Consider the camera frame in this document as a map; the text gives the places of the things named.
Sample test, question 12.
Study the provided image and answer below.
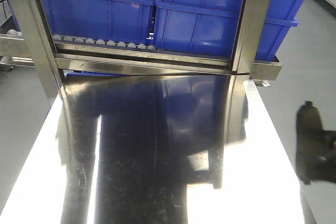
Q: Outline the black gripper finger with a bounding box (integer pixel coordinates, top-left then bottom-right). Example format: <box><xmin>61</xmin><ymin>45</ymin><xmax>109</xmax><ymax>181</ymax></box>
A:
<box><xmin>309</xmin><ymin>156</ymin><xmax>335</xmax><ymax>182</ymax></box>
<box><xmin>320</xmin><ymin>130</ymin><xmax>335</xmax><ymax>156</ymax></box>

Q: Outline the brake pad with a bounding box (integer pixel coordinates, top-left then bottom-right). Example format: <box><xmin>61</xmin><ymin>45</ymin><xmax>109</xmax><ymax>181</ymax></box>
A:
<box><xmin>296</xmin><ymin>101</ymin><xmax>323</xmax><ymax>185</ymax></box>

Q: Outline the roller conveyor track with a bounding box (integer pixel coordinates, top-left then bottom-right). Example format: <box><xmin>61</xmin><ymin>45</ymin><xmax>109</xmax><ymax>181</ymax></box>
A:
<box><xmin>6</xmin><ymin>28</ymin><xmax>158</xmax><ymax>51</ymax></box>

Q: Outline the right blue plastic bin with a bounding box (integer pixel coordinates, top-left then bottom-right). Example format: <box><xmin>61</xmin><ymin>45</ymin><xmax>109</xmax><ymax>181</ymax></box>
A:
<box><xmin>154</xmin><ymin>0</ymin><xmax>304</xmax><ymax>61</ymax></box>

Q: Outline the blue plastic bin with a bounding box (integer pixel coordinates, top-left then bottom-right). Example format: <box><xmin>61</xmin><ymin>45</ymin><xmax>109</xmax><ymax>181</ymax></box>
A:
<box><xmin>154</xmin><ymin>0</ymin><xmax>304</xmax><ymax>61</ymax></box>
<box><xmin>41</xmin><ymin>0</ymin><xmax>155</xmax><ymax>44</ymax></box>

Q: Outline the left blue plastic bin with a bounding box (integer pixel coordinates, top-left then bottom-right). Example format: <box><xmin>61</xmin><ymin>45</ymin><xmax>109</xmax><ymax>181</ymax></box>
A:
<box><xmin>41</xmin><ymin>0</ymin><xmax>155</xmax><ymax>44</ymax></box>

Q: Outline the stainless steel rack frame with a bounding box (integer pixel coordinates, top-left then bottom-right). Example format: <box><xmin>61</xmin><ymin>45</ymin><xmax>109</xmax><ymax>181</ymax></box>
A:
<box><xmin>1</xmin><ymin>0</ymin><xmax>281</xmax><ymax>99</ymax></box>

